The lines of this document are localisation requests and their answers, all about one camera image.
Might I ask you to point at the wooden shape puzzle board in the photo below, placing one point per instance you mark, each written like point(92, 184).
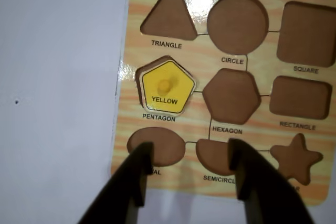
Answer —
point(199, 121)

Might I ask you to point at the yellow pentagon puzzle piece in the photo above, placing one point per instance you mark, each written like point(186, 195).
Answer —
point(178, 77)

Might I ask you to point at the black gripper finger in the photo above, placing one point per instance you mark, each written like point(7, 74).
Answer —
point(267, 195)
point(123, 187)

